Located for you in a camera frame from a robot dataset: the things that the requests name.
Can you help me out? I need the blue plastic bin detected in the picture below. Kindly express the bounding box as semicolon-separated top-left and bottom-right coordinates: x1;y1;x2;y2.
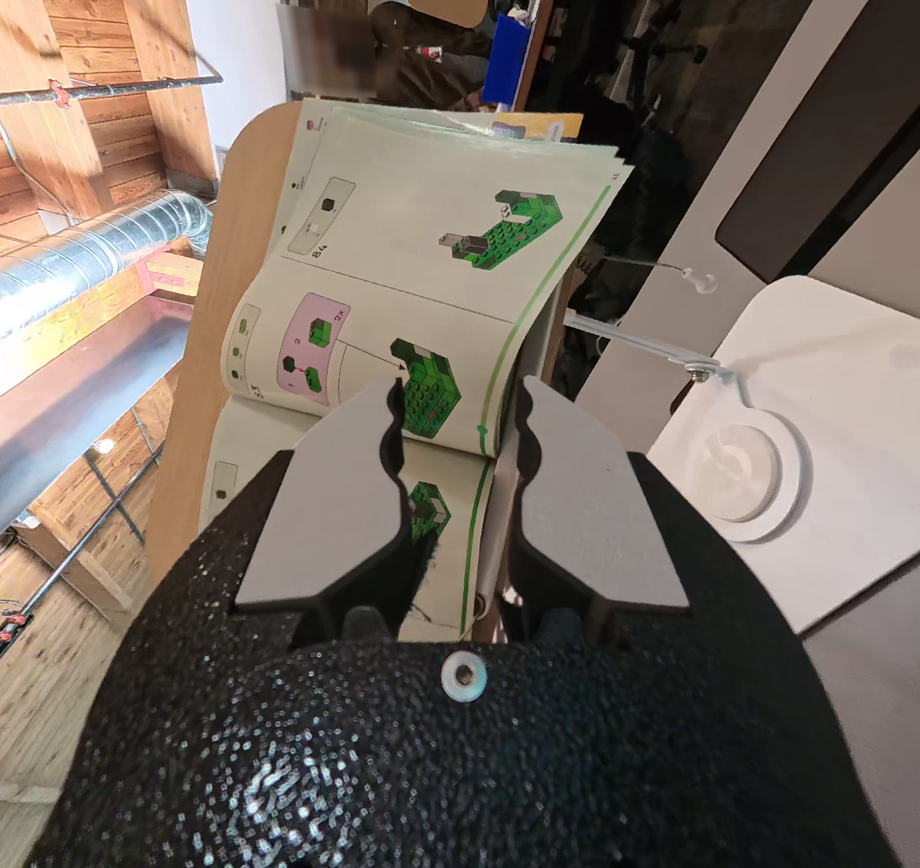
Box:
480;11;534;108

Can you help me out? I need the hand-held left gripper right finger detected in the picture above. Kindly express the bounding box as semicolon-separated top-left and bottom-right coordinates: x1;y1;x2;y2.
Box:
505;375;692;652

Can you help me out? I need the grey desk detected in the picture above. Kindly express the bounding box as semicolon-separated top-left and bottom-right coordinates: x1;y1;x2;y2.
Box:
575;0;920;868

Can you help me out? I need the flat grey metal duct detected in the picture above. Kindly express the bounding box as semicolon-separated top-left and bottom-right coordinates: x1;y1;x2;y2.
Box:
0;293;196;532

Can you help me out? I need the wooden book stand board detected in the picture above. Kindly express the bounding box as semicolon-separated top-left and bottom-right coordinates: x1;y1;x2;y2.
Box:
147;100;303;589

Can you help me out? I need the silver round ventilation duct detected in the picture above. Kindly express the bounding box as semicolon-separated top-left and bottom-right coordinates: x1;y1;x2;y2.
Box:
0;188;217;340

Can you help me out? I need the thin metal ceiling pipe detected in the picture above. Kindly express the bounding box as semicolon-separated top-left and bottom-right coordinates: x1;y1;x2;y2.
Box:
0;71;224;108

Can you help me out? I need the toy brick instruction booklet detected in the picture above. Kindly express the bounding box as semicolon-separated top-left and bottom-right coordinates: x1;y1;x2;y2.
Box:
208;97;635;642

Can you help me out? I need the white book stand base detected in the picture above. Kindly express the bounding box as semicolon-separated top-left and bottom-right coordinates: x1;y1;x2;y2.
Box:
647;275;920;635

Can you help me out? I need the yellow box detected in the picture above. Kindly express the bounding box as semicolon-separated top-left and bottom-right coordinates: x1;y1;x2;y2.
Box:
492;112;585;144

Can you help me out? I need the wooden-edged table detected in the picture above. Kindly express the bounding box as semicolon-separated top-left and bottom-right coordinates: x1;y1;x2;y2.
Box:
514;0;570;116

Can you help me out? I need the thin page holder rod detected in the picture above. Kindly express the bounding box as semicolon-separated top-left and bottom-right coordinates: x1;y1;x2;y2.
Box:
604;253;720;295

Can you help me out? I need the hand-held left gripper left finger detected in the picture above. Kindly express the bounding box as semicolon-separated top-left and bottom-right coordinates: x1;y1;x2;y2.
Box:
233;377;441;651

